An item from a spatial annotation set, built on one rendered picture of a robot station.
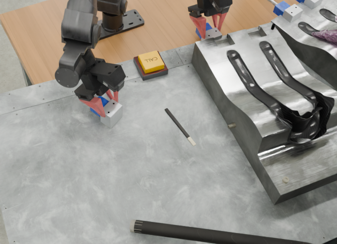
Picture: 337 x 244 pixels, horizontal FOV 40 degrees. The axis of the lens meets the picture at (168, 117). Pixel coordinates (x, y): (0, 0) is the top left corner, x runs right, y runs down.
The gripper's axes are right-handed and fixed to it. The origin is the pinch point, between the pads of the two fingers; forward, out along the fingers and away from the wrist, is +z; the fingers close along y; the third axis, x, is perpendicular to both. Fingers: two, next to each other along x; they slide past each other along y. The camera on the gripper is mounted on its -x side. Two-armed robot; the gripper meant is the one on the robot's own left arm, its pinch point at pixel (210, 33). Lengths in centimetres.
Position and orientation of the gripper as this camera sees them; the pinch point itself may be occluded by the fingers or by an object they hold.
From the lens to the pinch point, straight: 144.6
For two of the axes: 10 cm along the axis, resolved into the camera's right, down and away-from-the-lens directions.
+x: -4.6, -3.8, 8.0
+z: 1.6, 8.6, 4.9
